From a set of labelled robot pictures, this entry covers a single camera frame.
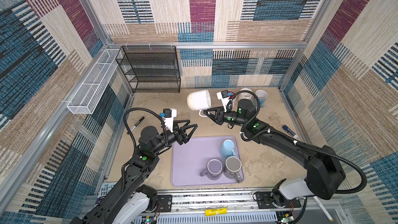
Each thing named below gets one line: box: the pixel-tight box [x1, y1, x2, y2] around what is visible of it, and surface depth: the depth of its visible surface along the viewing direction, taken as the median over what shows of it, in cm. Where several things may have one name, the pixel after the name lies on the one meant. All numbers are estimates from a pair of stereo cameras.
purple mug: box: [199, 158, 223, 178], surface depth 78 cm
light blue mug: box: [219, 139, 237, 159], surface depth 83 cm
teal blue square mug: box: [253, 89, 268, 108], surface depth 107 cm
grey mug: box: [223, 155, 243, 184], surface depth 76 cm
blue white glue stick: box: [282, 124, 298, 139], surface depth 98 cm
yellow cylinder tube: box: [204, 206, 227, 217], surface depth 71 cm
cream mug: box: [187, 89, 212, 118], surface depth 72 cm
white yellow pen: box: [313, 196, 335, 222], surface depth 72 cm
